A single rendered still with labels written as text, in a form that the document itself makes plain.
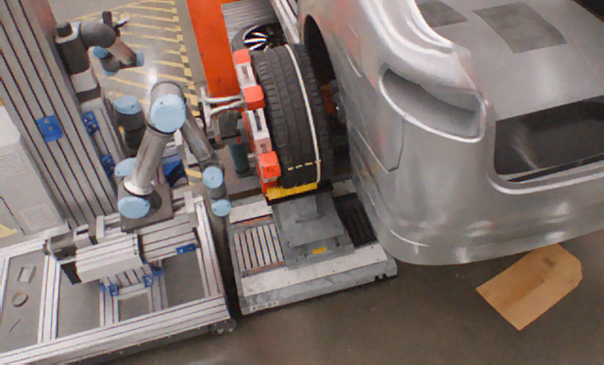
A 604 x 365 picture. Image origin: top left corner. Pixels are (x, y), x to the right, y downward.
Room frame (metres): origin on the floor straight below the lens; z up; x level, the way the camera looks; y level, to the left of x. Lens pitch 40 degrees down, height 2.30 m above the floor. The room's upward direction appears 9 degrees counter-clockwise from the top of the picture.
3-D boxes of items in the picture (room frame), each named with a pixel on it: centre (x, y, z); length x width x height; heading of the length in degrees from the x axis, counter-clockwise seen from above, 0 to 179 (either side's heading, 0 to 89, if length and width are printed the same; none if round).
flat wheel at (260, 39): (3.68, 0.06, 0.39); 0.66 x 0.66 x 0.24
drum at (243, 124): (2.07, 0.25, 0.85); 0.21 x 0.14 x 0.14; 97
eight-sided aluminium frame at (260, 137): (2.08, 0.18, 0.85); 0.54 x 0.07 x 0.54; 7
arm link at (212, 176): (1.60, 0.35, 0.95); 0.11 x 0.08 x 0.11; 9
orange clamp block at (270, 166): (1.77, 0.14, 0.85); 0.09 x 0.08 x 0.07; 7
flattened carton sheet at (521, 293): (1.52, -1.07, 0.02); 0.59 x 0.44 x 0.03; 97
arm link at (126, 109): (2.16, 0.77, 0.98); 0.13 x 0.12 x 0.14; 86
